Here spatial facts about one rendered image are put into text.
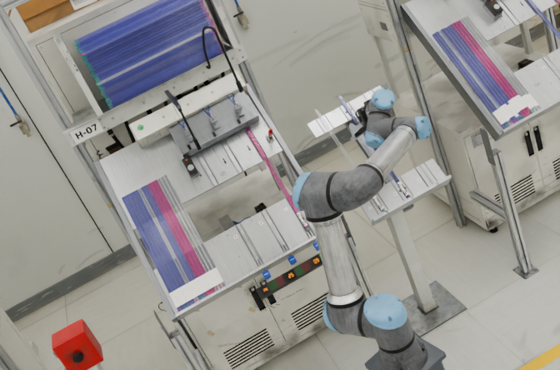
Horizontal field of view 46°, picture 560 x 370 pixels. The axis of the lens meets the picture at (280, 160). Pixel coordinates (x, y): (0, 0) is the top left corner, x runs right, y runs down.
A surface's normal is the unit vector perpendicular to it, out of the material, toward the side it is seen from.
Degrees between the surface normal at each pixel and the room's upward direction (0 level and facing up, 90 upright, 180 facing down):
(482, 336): 0
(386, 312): 8
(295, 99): 90
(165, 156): 44
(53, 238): 90
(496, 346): 0
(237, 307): 90
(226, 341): 90
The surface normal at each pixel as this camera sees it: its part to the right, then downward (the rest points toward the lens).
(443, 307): -0.36, -0.82
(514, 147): 0.33, 0.32
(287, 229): -0.03, -0.37
